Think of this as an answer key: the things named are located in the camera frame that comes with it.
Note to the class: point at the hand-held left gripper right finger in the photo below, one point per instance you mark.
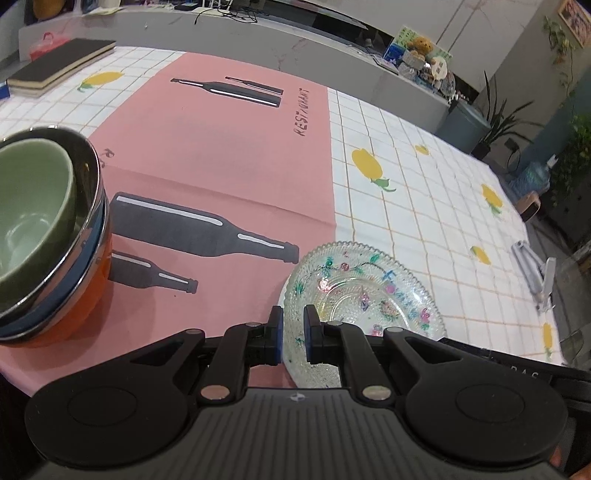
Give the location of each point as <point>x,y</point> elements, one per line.
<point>310,334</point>

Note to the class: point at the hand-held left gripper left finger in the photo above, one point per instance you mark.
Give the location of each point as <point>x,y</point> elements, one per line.
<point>276,334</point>

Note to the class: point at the clear glass flower plate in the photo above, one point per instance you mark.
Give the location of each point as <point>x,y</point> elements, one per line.
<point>369,295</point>

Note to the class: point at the orange bowl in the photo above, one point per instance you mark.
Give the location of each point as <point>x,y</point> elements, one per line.
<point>87,300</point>

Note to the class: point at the blue bowl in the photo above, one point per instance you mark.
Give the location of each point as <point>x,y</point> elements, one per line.
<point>94,258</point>

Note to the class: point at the stainless steel bowl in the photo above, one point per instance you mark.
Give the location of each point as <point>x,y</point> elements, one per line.
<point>85,184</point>

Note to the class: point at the green ceramic bowl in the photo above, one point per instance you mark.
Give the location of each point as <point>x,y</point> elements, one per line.
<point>32,221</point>

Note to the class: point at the white metal clamp tool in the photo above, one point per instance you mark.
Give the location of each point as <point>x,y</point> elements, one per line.
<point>535,277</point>

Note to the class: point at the wooden stool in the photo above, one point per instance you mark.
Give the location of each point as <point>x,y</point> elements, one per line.
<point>530,207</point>

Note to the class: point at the white checked lemon tablecloth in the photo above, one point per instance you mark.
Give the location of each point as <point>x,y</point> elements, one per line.
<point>438,198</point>

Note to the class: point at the blue water jug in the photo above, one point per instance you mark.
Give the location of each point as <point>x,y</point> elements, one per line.
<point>531,180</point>

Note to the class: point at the pink bottle print placemat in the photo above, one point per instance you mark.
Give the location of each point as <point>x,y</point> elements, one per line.
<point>221,152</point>

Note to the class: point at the grey waste bin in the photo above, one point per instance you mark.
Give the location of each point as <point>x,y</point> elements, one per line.
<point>464,127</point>

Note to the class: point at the green potted plant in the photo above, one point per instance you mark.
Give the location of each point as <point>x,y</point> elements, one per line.
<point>501,120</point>

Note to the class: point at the grey stone counter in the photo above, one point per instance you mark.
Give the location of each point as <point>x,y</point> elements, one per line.
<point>277,46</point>

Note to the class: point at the brown teddy bear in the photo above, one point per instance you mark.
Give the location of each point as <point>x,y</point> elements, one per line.
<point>420,48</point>

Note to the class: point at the black hardcover book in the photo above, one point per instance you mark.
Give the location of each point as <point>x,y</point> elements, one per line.
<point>60,60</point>

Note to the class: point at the red plastic basket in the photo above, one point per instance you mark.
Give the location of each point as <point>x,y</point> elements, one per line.
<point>46,44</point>

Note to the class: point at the gold round vase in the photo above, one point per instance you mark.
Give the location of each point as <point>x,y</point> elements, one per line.
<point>46,8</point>

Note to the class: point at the framed wall picture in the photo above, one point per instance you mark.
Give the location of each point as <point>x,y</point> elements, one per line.
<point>576,18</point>

